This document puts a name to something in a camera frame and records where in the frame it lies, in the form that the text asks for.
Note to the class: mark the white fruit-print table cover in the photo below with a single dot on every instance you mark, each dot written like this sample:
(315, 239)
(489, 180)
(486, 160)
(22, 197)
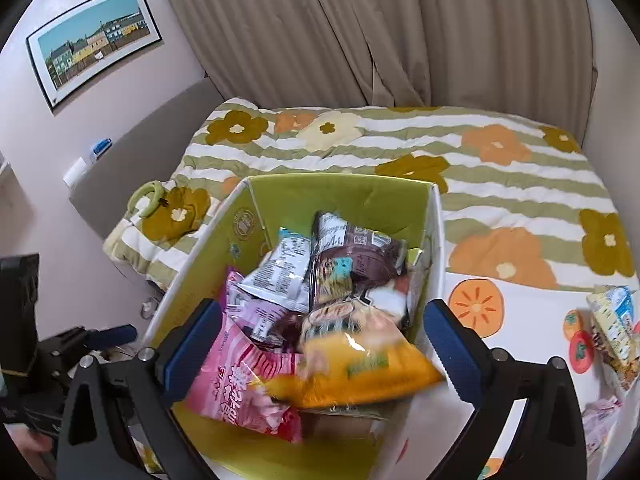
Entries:
(530, 320)

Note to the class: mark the person's left hand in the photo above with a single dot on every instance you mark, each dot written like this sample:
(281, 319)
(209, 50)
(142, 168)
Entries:
(25, 442)

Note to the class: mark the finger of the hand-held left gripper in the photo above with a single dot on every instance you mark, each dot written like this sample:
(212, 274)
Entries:
(117, 333)

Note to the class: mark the silver snack packet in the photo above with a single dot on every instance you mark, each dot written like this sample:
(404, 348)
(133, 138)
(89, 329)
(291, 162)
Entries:
(282, 275)

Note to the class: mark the blue and white small device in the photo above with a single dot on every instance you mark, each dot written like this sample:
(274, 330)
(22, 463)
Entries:
(100, 150)

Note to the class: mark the framed houses picture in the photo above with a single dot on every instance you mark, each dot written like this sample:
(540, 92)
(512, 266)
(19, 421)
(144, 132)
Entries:
(95, 42)

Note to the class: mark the light blue yellow packet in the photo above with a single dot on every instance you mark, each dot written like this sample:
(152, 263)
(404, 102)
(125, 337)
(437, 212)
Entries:
(612, 325)

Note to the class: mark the orange yellow chips packet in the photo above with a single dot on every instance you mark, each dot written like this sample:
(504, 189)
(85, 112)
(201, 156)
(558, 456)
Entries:
(360, 355)

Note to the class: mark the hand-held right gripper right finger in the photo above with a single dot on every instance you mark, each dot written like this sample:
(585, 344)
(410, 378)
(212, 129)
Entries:
(452, 350)

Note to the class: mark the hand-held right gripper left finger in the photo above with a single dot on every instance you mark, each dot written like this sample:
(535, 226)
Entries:
(195, 355)

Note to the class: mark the beige curtain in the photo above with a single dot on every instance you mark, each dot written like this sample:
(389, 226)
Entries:
(350, 25)

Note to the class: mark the clear pale purple packet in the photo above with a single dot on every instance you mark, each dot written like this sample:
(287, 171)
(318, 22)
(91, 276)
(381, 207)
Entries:
(600, 420)

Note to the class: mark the pink snack packet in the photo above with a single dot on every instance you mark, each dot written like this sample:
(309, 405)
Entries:
(235, 380)

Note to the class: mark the striped flowered blanket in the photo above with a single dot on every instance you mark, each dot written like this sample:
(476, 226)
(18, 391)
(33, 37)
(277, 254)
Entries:
(500, 180)

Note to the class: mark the green cardboard box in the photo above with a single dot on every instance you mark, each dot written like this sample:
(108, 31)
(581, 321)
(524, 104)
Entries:
(350, 200)

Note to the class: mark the striped flowered pillow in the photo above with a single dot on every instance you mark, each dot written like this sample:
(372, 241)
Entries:
(150, 255)

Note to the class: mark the grey padded headboard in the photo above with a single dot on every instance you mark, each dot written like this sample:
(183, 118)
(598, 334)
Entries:
(150, 140)

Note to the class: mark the purple snack packet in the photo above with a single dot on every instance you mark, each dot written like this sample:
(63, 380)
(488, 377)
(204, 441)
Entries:
(260, 321)

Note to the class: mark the dark brown snack packet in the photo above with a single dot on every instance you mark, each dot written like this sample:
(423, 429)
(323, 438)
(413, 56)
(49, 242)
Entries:
(350, 260)

